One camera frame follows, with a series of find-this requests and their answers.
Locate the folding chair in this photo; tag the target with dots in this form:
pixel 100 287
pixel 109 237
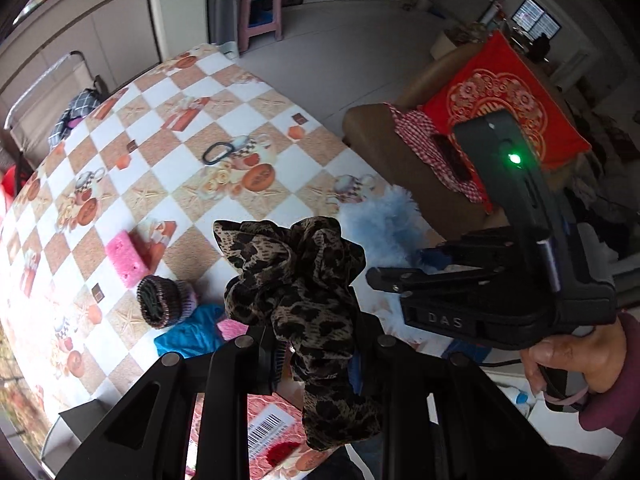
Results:
pixel 35 125

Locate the leopard print scrunchie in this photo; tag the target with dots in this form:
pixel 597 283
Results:
pixel 300 285

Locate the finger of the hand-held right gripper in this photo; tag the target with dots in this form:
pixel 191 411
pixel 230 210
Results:
pixel 440 285
pixel 480 247

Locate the beige cabinet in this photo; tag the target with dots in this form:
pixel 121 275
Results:
pixel 100 25

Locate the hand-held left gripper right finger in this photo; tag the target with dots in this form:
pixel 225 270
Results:
pixel 372 355

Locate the plaid cloth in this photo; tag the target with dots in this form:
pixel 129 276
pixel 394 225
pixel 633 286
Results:
pixel 80 105

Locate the light blue fluffy duster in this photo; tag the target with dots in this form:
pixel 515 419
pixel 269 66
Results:
pixel 385 220

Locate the red patterned cushion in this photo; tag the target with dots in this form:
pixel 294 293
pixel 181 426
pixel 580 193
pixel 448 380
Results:
pixel 500 95

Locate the brown armchair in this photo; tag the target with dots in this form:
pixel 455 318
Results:
pixel 380 160

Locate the white box with dark sides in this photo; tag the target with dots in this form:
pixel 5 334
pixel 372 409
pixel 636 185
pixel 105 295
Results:
pixel 82 417

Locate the pink patterned carton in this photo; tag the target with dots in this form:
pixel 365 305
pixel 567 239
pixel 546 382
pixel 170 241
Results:
pixel 270 410

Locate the barred window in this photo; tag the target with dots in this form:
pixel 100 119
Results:
pixel 535 17

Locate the red white checkered cloth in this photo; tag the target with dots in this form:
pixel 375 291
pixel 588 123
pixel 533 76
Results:
pixel 420 135

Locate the blue scrunchie near box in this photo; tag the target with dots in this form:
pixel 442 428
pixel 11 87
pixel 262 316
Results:
pixel 195 332

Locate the pink foam sponge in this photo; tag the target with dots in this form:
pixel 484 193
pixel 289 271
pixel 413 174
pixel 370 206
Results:
pixel 127 257
pixel 231 329

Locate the red plastic basin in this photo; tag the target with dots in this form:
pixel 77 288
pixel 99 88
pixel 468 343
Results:
pixel 7 180

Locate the checkered printed tablecloth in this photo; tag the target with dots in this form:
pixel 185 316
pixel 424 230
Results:
pixel 150 160

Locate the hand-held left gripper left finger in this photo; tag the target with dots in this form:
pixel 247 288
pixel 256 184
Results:
pixel 260 360

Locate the person's right hand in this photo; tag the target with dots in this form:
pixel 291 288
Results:
pixel 590 355

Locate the dark purple crochet knit piece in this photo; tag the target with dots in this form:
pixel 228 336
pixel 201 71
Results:
pixel 160 300

